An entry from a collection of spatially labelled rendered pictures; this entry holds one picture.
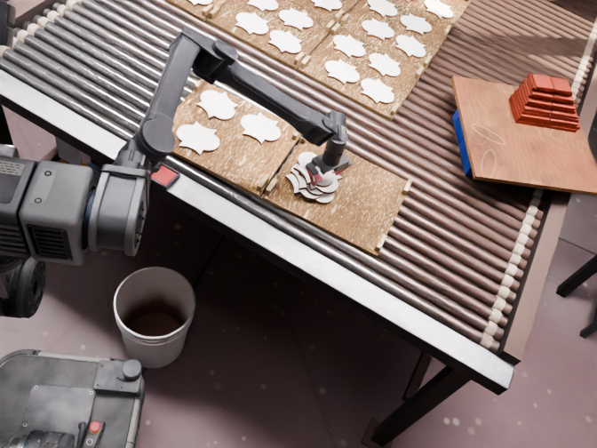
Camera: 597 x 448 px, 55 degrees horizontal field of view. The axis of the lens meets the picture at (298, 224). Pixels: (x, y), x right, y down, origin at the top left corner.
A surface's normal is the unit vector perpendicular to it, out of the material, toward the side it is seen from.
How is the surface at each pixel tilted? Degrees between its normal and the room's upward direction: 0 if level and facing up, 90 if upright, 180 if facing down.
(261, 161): 0
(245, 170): 0
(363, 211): 0
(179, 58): 26
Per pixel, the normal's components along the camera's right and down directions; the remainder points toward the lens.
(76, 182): 0.21, -0.55
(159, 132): 0.66, -0.41
